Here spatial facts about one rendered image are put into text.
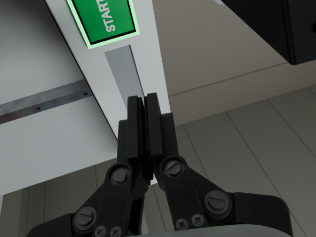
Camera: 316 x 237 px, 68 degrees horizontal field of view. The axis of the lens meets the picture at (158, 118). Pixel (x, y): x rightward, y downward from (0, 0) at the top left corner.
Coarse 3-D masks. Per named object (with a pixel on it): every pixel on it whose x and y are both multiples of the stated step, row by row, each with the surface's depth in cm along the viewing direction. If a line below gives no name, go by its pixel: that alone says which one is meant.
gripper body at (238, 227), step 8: (240, 224) 8; (248, 224) 8; (160, 232) 8; (168, 232) 8; (176, 232) 8; (184, 232) 8; (192, 232) 8; (200, 232) 8; (208, 232) 8; (216, 232) 8; (224, 232) 8; (232, 232) 7; (240, 232) 7; (248, 232) 7; (256, 232) 7; (264, 232) 7; (272, 232) 7; (280, 232) 8
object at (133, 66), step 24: (48, 0) 20; (144, 0) 23; (72, 24) 22; (144, 24) 24; (72, 48) 24; (96, 48) 25; (120, 48) 26; (144, 48) 26; (96, 72) 27; (120, 72) 28; (144, 72) 29; (96, 96) 30; (120, 96) 31
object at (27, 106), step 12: (72, 84) 43; (84, 84) 43; (36, 96) 43; (48, 96) 42; (60, 96) 42; (72, 96) 42; (84, 96) 43; (0, 108) 42; (12, 108) 42; (24, 108) 41; (36, 108) 42; (48, 108) 43; (0, 120) 42; (12, 120) 43
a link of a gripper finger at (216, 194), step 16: (144, 96) 13; (144, 112) 12; (160, 112) 14; (160, 128) 12; (160, 144) 10; (176, 144) 11; (160, 160) 11; (160, 176) 10; (192, 176) 10; (208, 192) 10; (224, 192) 9; (208, 208) 9; (224, 208) 9; (208, 224) 10
